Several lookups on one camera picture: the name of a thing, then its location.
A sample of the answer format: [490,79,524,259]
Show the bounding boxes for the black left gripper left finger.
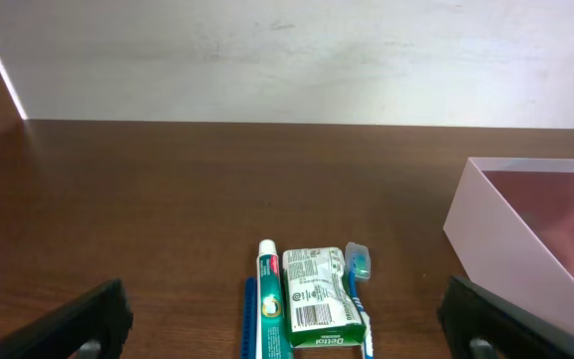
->
[0,278,134,359]

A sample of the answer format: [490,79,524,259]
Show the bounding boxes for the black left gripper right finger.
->
[437,276,574,359]

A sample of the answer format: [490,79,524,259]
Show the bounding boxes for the green Dettol soap pack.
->
[282,247,366,349]

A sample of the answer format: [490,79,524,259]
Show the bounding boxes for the white open cardboard box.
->
[443,158,574,335]

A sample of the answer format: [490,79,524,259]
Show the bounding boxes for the blue white toothbrush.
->
[345,242,374,359]

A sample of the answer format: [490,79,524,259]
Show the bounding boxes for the green white toothpaste tube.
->
[255,239,294,359]

